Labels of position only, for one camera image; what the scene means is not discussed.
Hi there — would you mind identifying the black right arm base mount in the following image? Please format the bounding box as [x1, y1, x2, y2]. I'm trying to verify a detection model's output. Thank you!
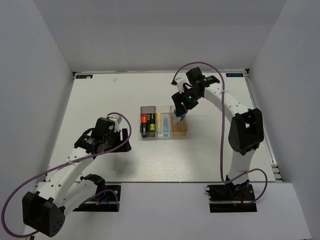
[204, 184, 258, 213]

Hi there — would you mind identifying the blue translucent glue stick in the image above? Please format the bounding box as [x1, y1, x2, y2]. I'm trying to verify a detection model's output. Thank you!
[163, 115, 169, 137]

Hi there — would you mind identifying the yellow cap black highlighter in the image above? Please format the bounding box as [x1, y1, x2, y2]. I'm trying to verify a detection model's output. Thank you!
[149, 113, 156, 132]

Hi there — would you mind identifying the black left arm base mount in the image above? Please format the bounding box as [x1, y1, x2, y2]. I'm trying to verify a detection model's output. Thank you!
[73, 184, 122, 213]

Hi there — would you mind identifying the blue corner label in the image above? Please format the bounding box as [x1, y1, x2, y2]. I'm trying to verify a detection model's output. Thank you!
[75, 74, 93, 79]
[225, 72, 244, 78]

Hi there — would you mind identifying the orange cap black highlighter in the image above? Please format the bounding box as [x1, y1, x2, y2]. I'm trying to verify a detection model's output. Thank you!
[140, 117, 148, 133]

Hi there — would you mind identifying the green cap black highlighter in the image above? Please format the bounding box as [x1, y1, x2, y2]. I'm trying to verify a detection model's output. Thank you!
[147, 114, 151, 131]

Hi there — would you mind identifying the yellow translucent glue stick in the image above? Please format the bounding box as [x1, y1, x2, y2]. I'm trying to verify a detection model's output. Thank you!
[156, 112, 162, 132]

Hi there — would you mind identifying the right blue corner label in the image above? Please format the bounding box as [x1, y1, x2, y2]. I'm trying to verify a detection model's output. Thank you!
[225, 72, 244, 78]

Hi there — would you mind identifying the dark grey plastic container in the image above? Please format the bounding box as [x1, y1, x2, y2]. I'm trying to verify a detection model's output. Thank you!
[140, 106, 156, 138]

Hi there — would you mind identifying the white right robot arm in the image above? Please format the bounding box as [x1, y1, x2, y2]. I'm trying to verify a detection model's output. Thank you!
[171, 67, 265, 200]

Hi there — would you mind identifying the clear plastic container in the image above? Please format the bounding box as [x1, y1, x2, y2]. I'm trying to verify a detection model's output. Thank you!
[155, 105, 172, 138]

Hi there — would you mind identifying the orange translucent plastic container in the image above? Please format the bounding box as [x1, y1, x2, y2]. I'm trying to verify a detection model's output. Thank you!
[170, 105, 188, 137]

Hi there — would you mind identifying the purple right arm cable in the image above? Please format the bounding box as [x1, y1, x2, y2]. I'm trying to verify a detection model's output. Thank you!
[173, 61, 268, 206]

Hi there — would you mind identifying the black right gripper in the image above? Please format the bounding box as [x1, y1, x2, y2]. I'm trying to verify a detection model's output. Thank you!
[171, 87, 202, 117]

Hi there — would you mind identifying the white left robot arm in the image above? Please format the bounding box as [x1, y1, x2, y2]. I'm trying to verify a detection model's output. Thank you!
[22, 112, 132, 238]

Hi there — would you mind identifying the left blue corner label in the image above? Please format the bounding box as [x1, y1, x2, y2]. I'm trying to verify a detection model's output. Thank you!
[75, 74, 93, 79]

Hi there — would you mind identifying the blue white tape roll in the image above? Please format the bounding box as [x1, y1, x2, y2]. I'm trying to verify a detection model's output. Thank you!
[172, 111, 187, 122]

